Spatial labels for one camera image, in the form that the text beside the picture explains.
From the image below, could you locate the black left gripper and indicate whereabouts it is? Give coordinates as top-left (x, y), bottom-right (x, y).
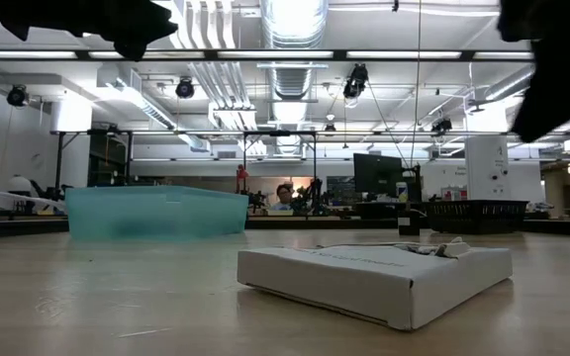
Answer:
top-left (73, 0), bottom-right (180, 62)

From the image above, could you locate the white pillar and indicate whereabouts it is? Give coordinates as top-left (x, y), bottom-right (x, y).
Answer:
top-left (464, 103), bottom-right (513, 202)

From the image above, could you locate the translucent green plastic bin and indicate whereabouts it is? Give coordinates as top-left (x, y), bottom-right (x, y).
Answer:
top-left (64, 185), bottom-right (250, 243)

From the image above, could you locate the white printed flat box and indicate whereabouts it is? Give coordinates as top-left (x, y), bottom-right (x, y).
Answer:
top-left (236, 241), bottom-right (515, 332)

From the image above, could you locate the person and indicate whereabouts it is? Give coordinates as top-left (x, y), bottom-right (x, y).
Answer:
top-left (269, 183), bottom-right (297, 212)

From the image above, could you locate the black computer monitor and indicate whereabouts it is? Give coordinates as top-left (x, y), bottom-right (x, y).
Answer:
top-left (352, 152), bottom-right (405, 200)

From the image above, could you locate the white slanted panel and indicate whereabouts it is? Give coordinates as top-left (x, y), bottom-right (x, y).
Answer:
top-left (0, 182), bottom-right (67, 215)

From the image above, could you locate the black mesh basket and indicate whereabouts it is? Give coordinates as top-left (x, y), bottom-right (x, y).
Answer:
top-left (422, 199), bottom-right (530, 235)

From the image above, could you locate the black frame clamp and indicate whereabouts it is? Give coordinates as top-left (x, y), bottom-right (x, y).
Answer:
top-left (397, 209), bottom-right (422, 237)

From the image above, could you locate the red stand object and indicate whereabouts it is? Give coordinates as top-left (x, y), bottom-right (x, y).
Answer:
top-left (235, 163), bottom-right (250, 195)

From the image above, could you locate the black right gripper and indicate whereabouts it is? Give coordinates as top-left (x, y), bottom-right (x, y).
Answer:
top-left (510, 36), bottom-right (570, 144)

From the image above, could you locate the black aluminium table frame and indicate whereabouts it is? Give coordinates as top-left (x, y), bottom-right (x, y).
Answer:
top-left (0, 215), bottom-right (570, 239)

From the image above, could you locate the black ceiling camera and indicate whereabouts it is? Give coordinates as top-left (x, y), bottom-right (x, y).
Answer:
top-left (6, 84), bottom-right (31, 109)
top-left (174, 76), bottom-right (196, 100)
top-left (341, 62), bottom-right (370, 101)

